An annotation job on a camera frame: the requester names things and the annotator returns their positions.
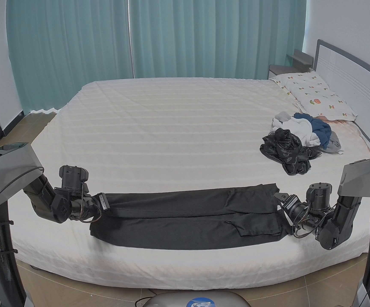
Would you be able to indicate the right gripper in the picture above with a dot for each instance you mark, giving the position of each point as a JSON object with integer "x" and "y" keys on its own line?
{"x": 295, "y": 211}

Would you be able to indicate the white printed pillow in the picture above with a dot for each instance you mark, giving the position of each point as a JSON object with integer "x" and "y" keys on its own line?
{"x": 316, "y": 94}

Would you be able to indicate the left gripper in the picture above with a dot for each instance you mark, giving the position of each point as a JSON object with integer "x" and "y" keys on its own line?
{"x": 97, "y": 207}

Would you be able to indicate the blue-green curtain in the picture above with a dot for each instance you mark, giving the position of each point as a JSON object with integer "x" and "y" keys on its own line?
{"x": 220, "y": 27}
{"x": 69, "y": 43}

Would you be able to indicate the grey bedside table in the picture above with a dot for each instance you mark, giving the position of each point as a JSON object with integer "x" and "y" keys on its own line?
{"x": 282, "y": 69}

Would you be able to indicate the pile of clothes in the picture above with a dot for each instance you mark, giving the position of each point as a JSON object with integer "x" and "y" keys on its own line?
{"x": 284, "y": 152}

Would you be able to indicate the black T-shirt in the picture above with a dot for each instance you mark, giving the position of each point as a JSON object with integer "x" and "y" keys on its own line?
{"x": 188, "y": 222}

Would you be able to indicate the bed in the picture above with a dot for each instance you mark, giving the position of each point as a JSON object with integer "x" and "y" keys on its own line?
{"x": 172, "y": 123}

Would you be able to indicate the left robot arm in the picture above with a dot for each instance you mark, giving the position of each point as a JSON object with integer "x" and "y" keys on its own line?
{"x": 9, "y": 168}

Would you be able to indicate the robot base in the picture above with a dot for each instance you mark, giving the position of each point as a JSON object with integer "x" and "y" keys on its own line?
{"x": 197, "y": 299}

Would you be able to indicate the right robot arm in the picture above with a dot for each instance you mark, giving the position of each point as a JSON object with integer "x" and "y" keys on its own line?
{"x": 364, "y": 177}

